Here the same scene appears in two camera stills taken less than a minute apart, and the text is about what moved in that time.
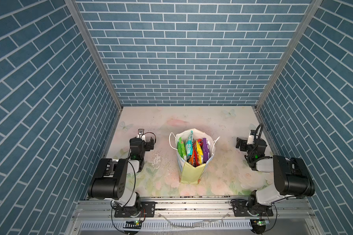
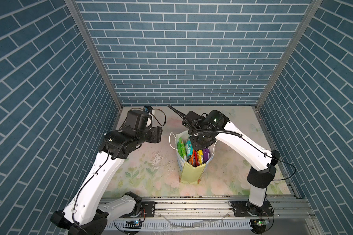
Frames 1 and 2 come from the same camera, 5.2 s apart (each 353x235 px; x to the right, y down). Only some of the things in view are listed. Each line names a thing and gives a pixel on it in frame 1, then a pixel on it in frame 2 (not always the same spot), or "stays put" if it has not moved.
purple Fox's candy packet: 206,153 stays put
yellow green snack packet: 199,152 stays put
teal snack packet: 189,145 stays put
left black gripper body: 146,147 to 152,134
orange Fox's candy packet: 191,159 stays put
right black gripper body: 244,147 to 198,142
